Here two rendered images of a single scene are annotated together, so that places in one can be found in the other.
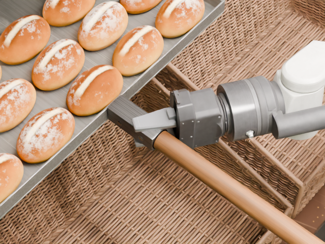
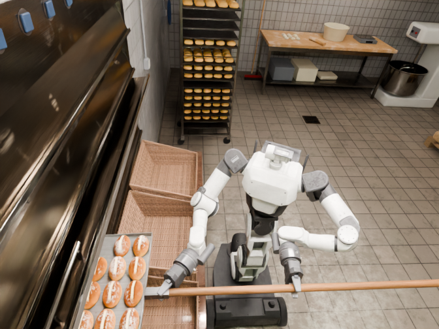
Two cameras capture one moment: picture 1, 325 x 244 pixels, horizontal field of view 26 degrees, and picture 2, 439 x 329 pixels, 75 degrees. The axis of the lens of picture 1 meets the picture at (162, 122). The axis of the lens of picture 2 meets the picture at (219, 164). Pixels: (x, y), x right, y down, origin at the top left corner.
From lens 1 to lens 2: 0.38 m
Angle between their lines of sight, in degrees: 35
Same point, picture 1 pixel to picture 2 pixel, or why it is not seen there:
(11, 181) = not seen: outside the picture
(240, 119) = (189, 267)
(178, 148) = (178, 290)
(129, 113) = (153, 291)
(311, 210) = (198, 278)
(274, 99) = (195, 253)
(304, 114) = (206, 252)
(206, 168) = (192, 290)
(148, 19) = (129, 254)
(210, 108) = (179, 270)
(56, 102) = (121, 308)
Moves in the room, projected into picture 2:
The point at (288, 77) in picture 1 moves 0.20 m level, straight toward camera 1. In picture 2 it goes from (195, 244) to (217, 285)
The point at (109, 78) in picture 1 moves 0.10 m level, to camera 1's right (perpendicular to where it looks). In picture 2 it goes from (138, 284) to (160, 268)
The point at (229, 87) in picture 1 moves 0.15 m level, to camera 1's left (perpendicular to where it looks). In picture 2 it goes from (179, 259) to (147, 283)
